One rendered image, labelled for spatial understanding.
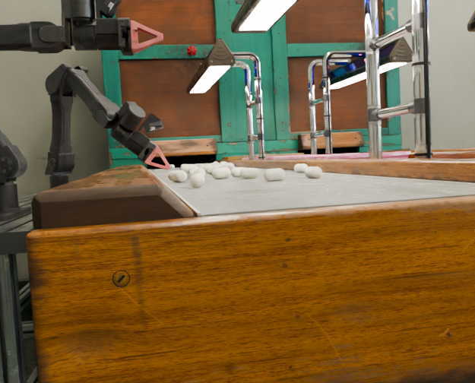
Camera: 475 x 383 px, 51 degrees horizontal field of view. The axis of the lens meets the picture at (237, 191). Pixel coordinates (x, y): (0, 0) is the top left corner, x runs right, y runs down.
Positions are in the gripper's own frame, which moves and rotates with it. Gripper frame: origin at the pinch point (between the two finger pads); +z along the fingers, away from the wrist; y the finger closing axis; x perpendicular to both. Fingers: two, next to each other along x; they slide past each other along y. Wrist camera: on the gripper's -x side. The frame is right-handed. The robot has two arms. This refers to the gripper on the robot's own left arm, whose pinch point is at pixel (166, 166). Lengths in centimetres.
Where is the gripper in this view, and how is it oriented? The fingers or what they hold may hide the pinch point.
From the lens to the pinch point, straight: 161.2
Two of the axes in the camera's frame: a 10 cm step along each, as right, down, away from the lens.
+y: -2.0, -0.6, 9.8
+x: -5.9, 8.0, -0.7
